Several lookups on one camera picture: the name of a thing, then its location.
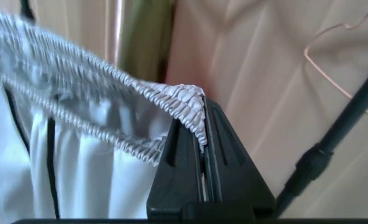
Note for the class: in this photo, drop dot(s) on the pale blue garment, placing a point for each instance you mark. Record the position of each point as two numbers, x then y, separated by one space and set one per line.
94 171

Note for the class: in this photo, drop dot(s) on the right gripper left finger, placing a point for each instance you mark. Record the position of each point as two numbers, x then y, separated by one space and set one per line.
171 186

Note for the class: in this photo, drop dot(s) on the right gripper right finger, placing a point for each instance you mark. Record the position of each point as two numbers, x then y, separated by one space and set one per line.
237 177

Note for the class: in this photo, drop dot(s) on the pink clothes hanger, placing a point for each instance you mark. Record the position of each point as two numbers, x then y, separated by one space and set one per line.
327 79

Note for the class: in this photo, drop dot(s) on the beige curtain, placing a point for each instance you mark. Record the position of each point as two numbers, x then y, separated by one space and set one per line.
264 62

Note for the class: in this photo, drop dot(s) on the green printed shirt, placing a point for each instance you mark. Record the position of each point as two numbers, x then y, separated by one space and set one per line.
143 40

